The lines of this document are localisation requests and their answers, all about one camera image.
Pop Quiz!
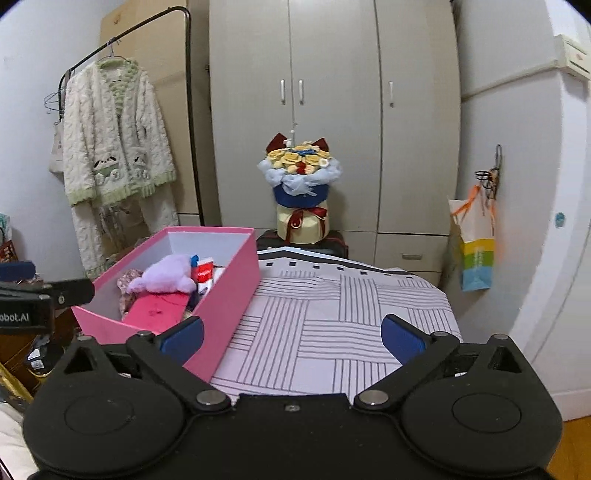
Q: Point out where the small white box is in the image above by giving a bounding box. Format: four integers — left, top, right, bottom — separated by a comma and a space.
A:
191, 255, 215, 284

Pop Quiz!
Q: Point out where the colourful paper gift bag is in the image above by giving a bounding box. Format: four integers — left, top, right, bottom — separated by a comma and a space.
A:
447, 185, 498, 292

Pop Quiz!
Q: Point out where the pink floral cloth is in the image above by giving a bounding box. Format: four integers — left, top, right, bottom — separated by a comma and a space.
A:
116, 269, 143, 319

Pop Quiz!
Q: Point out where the white fluffy robe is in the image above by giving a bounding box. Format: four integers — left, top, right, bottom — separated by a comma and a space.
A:
62, 58, 178, 280

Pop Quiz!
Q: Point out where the grey wardrobe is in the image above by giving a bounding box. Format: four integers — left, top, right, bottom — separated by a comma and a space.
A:
208, 0, 462, 275

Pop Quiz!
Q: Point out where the pink cardboard box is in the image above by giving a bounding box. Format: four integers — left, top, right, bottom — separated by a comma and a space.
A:
71, 226, 260, 384

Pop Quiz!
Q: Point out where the cream tote bag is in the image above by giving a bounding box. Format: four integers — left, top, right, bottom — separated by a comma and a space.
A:
48, 120, 68, 174

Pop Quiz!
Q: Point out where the yellow flower bouquet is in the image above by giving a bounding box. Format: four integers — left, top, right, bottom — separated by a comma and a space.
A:
257, 131, 343, 245

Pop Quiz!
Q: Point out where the dark suitcase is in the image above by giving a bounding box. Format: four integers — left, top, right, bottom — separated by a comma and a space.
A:
256, 229, 348, 259

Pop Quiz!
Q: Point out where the yellow blanket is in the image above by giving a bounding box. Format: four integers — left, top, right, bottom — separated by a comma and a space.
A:
0, 362, 35, 402

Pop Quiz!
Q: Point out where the black metal clothes rack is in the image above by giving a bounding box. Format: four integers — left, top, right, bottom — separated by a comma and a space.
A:
58, 6, 206, 227

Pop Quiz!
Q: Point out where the black cord bundle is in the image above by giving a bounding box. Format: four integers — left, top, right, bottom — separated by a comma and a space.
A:
475, 144, 504, 195

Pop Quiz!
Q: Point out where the purple plush toy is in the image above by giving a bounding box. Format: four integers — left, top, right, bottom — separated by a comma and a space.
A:
127, 254, 198, 294

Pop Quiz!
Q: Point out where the white wall box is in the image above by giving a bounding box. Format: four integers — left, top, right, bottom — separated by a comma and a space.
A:
554, 34, 591, 78

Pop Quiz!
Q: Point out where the beige wooden cabinet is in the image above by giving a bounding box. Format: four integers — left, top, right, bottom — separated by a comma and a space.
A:
99, 0, 211, 227

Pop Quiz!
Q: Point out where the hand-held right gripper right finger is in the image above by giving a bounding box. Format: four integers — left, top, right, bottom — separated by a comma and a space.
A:
353, 315, 525, 411

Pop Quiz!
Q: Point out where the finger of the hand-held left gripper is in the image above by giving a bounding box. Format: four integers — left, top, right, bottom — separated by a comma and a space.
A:
0, 261, 95, 306

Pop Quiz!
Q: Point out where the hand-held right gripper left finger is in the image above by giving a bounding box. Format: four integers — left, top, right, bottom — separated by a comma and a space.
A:
60, 316, 232, 412

